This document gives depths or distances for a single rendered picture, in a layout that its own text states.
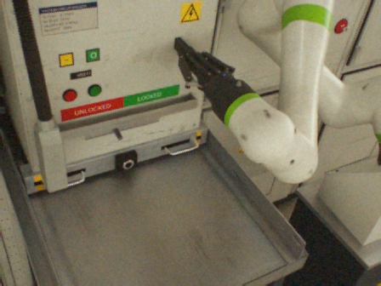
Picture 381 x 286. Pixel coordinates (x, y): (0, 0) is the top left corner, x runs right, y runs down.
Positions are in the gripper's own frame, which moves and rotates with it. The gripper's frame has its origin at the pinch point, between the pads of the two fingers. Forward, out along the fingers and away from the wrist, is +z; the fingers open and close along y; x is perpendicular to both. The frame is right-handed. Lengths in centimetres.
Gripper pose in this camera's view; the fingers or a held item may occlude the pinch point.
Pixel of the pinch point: (183, 49)
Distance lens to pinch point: 111.1
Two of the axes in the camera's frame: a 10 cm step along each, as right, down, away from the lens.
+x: 1.1, -7.4, -6.6
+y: 8.7, -2.5, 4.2
